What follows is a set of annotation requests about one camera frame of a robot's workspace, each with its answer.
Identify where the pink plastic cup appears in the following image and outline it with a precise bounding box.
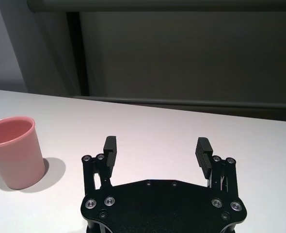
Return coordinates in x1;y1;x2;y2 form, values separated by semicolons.
0;116;46;190

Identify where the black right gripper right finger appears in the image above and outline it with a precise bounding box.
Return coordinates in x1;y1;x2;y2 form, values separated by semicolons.
195;137;237;195

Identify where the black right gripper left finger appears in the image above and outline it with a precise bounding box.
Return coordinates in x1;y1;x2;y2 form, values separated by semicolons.
81;135;118;195

